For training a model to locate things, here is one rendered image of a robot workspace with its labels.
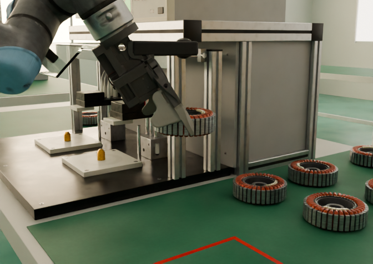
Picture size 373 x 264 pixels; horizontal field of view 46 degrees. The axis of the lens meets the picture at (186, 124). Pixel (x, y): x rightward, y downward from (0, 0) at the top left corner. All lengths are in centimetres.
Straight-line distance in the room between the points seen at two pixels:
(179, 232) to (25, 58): 38
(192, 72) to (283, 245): 57
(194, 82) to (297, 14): 749
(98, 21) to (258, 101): 51
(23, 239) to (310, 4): 831
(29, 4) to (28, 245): 39
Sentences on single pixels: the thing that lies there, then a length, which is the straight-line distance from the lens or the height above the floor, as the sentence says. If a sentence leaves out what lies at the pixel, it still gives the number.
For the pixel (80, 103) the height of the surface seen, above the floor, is 89.
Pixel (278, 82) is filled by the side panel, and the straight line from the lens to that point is 112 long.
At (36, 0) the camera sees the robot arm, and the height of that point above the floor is 114.
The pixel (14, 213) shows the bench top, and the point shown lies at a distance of 91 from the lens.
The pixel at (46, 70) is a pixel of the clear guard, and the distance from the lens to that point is 92.
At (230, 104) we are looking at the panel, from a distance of 104.
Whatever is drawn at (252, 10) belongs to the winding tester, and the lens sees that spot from 119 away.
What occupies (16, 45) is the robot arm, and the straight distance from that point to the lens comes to 68.
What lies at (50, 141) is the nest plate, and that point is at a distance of 132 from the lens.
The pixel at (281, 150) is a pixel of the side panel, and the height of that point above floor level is 79.
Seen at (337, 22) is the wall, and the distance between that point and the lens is 852.
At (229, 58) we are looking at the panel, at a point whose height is 103.
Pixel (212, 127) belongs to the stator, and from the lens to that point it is 76.
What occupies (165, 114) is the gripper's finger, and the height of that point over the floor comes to 96.
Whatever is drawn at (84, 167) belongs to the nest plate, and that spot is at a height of 78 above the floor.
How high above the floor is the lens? 108
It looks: 11 degrees down
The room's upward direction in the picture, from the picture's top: straight up
